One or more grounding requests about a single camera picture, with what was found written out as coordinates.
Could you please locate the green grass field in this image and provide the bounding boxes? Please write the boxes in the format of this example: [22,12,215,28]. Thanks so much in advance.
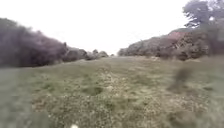
[0,55,224,128]

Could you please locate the bushes with tall tree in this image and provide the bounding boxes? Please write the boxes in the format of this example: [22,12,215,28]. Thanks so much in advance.
[117,0,224,62]

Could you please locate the row of dark bushes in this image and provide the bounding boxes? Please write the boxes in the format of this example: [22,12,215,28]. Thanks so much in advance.
[0,17,110,69]

